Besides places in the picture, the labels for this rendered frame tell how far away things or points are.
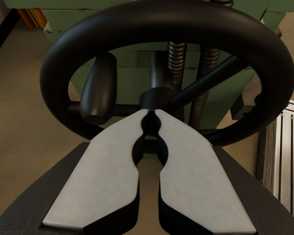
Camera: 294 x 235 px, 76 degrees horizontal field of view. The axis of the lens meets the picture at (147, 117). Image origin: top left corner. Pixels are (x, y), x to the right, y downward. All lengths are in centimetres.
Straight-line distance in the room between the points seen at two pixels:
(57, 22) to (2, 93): 125
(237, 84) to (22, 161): 113
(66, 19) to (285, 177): 93
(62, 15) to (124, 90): 22
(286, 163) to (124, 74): 79
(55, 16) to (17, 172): 100
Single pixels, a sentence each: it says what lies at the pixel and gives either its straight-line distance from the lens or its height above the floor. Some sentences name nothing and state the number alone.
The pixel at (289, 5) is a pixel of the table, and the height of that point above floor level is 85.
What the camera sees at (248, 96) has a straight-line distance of 56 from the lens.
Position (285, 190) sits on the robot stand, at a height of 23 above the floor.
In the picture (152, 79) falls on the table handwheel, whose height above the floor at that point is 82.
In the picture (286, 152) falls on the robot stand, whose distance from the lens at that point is 103.
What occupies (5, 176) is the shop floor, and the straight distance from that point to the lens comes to 130.
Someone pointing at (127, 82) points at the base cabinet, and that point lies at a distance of 48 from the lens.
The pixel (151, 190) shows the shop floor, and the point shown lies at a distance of 104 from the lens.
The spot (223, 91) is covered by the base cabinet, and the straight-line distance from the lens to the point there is 53.
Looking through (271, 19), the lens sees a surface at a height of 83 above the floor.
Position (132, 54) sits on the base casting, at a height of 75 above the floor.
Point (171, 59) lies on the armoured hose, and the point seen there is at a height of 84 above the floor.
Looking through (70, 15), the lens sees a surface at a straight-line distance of 39.
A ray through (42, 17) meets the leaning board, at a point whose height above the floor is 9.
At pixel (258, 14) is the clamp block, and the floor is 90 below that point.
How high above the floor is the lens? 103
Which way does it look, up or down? 61 degrees down
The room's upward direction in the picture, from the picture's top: 1 degrees counter-clockwise
